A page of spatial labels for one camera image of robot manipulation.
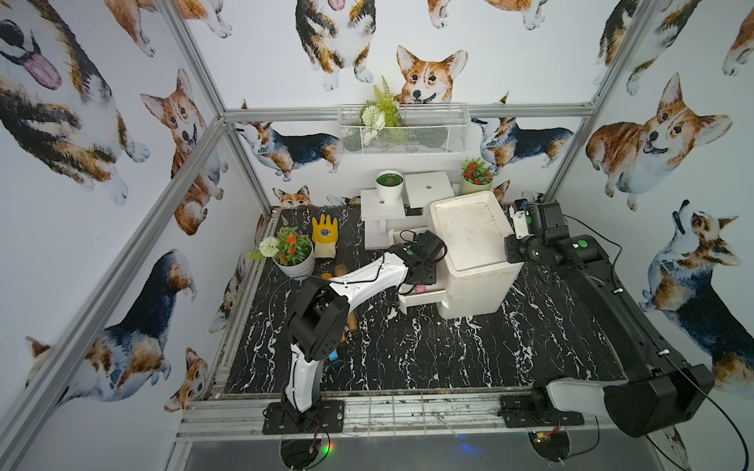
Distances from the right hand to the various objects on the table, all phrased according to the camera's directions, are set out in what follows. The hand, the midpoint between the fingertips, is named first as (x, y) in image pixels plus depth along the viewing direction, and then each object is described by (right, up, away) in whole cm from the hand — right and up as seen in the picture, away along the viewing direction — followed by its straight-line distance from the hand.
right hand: (509, 241), depth 77 cm
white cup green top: (-32, +19, +20) cm, 42 cm away
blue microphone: (-47, -32, +5) cm, 57 cm away
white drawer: (-22, -15, +4) cm, 27 cm away
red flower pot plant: (-4, +20, +17) cm, 27 cm away
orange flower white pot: (-62, -4, +13) cm, 64 cm away
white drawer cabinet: (-8, +3, +6) cm, 11 cm away
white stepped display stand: (-22, +17, +19) cm, 34 cm away
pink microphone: (-23, -14, +8) cm, 28 cm away
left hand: (-19, -10, +12) cm, 25 cm away
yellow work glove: (-56, +1, +33) cm, 65 cm away
